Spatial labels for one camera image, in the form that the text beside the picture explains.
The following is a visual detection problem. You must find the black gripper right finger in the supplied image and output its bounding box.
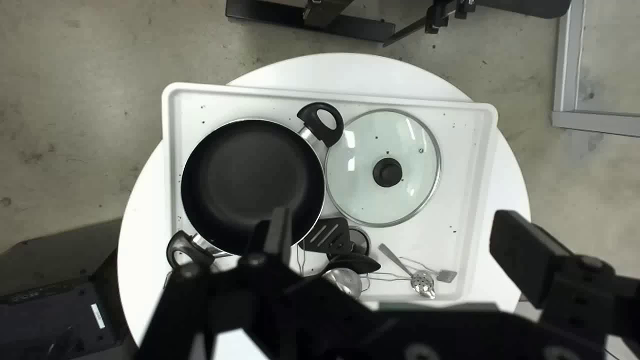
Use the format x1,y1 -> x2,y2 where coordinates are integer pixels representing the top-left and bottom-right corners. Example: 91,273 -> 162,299
489,208 -> 640,349

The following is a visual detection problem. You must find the black pot with loop handles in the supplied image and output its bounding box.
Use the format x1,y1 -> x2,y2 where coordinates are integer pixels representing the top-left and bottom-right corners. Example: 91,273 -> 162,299
167,101 -> 347,271

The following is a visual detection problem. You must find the black equipment case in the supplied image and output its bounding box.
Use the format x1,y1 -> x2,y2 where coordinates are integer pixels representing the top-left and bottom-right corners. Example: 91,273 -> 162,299
0,218 -> 141,360

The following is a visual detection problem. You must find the white plastic tray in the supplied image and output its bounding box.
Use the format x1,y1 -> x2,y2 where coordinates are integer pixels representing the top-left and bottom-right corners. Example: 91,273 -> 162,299
160,81 -> 500,306

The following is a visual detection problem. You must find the small flat metal utensil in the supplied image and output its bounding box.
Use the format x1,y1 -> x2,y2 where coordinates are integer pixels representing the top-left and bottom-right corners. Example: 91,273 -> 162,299
398,257 -> 461,285

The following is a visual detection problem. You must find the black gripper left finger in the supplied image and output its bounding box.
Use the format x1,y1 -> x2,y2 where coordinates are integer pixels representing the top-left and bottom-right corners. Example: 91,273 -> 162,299
141,206 -> 377,360

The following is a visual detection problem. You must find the round silver ladle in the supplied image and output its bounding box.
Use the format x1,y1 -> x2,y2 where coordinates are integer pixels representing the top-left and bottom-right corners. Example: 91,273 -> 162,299
326,266 -> 366,301

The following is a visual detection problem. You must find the black furniture base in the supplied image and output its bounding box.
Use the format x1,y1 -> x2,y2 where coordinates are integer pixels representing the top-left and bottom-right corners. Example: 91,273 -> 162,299
224,0 -> 577,47

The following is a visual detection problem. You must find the grey metal frame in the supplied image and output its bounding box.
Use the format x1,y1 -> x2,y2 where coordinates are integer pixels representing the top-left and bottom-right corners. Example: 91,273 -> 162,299
550,0 -> 640,140

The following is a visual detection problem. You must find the glass lid with black knob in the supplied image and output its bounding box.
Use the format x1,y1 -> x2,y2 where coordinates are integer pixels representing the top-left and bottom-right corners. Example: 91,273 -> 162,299
324,108 -> 444,229

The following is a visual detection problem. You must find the metal spoon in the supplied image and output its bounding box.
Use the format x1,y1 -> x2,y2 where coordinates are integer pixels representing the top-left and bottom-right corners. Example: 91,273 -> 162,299
379,243 -> 441,301

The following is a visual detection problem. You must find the black slotted spatula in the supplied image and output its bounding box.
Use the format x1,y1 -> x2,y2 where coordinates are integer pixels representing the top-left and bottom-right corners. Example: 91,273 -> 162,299
299,216 -> 383,277

